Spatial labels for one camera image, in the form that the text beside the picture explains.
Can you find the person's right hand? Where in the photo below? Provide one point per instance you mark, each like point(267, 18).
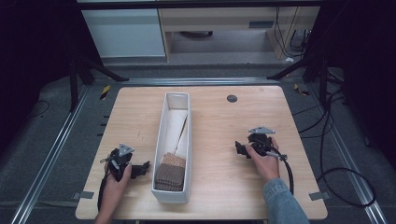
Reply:
point(266, 166)

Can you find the tan knitted cloth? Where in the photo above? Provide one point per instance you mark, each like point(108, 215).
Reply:
point(174, 160)

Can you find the grey table bracket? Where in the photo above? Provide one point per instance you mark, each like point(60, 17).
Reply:
point(82, 195)
point(319, 196)

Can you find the grey round table grommet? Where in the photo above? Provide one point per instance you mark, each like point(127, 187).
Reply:
point(232, 98)

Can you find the yellow black tape strip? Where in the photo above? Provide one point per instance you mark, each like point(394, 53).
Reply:
point(105, 91)
point(300, 90)

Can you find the long white box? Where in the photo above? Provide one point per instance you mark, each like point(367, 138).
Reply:
point(162, 186)

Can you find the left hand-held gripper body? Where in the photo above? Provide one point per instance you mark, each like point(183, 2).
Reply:
point(121, 158)

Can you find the dark curtain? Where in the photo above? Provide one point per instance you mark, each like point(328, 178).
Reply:
point(364, 62)
point(28, 62)

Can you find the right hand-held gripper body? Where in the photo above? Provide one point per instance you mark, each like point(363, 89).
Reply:
point(260, 141)

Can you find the metal floor rail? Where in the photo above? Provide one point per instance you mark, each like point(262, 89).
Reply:
point(49, 155)
point(199, 81)
point(348, 161)

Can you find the black metal stand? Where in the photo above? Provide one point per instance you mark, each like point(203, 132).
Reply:
point(323, 81)
point(73, 87)

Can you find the thin wooden stick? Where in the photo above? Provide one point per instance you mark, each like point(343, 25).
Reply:
point(181, 133)

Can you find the person's left hand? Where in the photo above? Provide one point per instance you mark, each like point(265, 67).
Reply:
point(116, 186)

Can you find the brown ribbed cloth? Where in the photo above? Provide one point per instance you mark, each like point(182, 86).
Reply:
point(169, 179)

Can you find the white cabinet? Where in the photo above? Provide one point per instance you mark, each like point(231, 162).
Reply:
point(124, 34)

